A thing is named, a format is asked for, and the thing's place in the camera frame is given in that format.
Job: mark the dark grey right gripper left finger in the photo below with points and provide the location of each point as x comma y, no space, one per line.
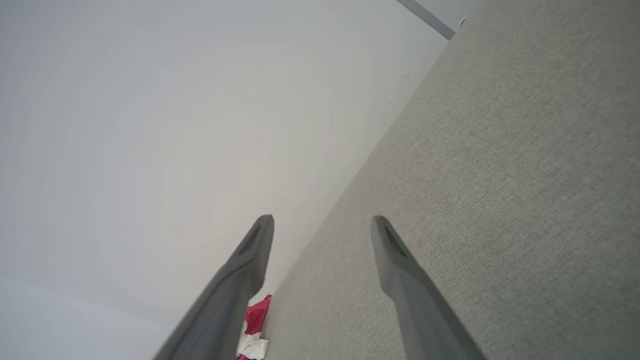
225,300

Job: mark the grey fabric covered surface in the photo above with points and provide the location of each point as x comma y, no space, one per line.
500,175

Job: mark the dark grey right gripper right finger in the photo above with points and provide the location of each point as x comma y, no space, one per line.
420,310

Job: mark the grey baseboard strip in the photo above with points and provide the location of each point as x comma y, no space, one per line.
430,19

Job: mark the red and white shirt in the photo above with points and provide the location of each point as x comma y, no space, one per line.
257,315

